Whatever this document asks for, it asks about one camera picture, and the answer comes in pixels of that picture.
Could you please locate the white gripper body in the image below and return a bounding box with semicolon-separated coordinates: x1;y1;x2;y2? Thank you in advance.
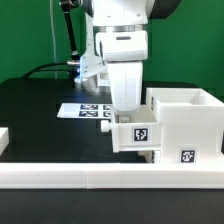
107;61;143;114

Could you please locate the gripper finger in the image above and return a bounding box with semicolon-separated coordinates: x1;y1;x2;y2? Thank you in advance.
119;114;130;123

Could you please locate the white front drawer box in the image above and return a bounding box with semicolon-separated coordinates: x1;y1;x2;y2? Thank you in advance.
138;150;161;164

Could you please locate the black cable bundle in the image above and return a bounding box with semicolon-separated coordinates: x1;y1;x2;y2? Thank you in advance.
21;62;76;80

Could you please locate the white marker base sheet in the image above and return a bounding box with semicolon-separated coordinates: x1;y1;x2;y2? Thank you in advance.
57;103;111;119

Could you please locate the white drawer box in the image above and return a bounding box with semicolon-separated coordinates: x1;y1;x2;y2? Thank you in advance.
138;150;161;164
101;105;163;153

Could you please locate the white drawer cabinet frame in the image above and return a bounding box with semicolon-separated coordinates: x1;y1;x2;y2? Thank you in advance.
146;88;224;164

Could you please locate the black hose with connector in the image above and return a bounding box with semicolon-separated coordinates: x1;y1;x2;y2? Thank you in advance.
59;0;82;68

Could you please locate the white U-shaped fence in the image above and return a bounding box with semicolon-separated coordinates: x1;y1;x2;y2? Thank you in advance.
0;127;224;190

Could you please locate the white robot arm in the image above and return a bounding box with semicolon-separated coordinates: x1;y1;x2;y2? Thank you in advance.
78;0;181;123

